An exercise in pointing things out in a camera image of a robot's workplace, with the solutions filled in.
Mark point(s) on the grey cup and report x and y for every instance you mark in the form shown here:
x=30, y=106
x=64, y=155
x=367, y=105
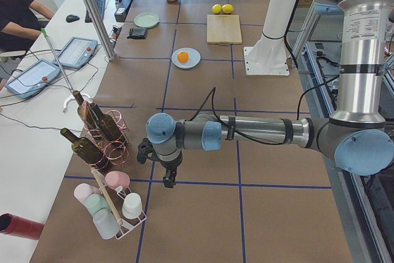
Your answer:
x=106, y=224

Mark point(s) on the black computer mouse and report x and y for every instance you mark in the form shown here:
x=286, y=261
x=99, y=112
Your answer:
x=71, y=18

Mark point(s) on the upper yellow lemon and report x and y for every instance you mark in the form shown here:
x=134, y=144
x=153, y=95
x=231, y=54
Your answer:
x=227, y=9

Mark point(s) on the teach pendant tablet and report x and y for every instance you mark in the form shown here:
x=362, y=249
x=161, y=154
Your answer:
x=34, y=79
x=77, y=52

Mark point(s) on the lower yellow lemon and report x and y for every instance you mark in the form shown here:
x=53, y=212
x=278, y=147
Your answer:
x=216, y=9

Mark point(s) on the wooden cutting board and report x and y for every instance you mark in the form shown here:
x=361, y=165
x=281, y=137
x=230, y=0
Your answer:
x=223, y=29

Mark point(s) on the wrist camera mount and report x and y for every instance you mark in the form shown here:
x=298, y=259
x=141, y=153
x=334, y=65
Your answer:
x=146, y=151

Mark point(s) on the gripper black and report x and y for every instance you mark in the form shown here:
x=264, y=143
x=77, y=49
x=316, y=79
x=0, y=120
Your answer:
x=168, y=164

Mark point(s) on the light blue plate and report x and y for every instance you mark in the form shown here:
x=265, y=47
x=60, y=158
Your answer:
x=194, y=58

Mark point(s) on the metal rod green tip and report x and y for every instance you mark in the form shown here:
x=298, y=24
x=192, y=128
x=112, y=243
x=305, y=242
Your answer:
x=70, y=87

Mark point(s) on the far teach pendant tablet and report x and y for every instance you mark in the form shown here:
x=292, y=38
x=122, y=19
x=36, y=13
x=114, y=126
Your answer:
x=77, y=52

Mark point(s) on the copper wire bottle rack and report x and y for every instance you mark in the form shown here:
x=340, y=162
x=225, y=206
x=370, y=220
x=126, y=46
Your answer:
x=117, y=155

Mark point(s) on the pale pink cup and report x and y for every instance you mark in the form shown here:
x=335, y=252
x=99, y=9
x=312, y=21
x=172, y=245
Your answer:
x=84, y=190

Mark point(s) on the yellow lemon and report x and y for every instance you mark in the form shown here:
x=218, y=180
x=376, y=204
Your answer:
x=227, y=9
x=216, y=9

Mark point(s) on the orange fruit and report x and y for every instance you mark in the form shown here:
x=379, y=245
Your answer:
x=183, y=57

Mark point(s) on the seated person black shirt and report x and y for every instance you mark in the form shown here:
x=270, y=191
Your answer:
x=19, y=26

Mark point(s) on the near teach pendant tablet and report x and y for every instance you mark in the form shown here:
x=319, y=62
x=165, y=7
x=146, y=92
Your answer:
x=34, y=79

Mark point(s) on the light green plate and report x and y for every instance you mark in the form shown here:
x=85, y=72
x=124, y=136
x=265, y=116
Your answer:
x=146, y=20

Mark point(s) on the red cylinder bottle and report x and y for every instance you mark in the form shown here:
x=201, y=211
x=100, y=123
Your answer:
x=20, y=227

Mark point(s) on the white cup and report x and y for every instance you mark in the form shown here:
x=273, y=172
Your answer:
x=132, y=206

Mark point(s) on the folded grey cloth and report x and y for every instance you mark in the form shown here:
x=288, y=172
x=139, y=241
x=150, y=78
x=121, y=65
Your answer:
x=137, y=33

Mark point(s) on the dark glass wine bottle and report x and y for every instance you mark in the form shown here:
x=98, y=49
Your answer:
x=86, y=115

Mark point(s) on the white wire cup rack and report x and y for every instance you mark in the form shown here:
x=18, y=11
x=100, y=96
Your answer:
x=126, y=225

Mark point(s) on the green cup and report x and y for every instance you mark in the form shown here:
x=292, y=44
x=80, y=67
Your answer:
x=94, y=203

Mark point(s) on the aluminium frame post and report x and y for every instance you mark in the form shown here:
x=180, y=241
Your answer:
x=100, y=28

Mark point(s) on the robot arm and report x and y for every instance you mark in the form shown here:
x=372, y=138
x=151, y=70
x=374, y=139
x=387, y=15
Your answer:
x=353, y=136

